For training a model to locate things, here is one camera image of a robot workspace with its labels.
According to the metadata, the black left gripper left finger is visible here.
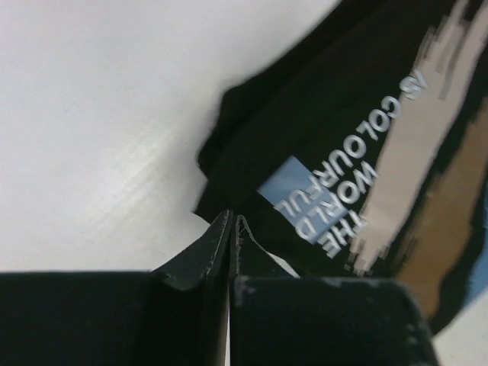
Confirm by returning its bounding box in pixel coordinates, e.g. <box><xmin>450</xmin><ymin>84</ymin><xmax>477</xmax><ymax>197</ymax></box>
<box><xmin>150</xmin><ymin>211</ymin><xmax>233</xmax><ymax>365</ymax></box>

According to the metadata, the black t shirt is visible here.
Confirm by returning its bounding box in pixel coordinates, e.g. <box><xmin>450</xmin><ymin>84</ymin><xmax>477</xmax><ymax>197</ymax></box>
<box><xmin>194</xmin><ymin>1</ymin><xmax>487</xmax><ymax>334</ymax></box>

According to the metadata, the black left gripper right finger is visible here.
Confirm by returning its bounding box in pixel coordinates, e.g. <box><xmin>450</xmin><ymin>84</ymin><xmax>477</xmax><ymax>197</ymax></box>
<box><xmin>230</xmin><ymin>215</ymin><xmax>301</xmax><ymax>365</ymax></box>

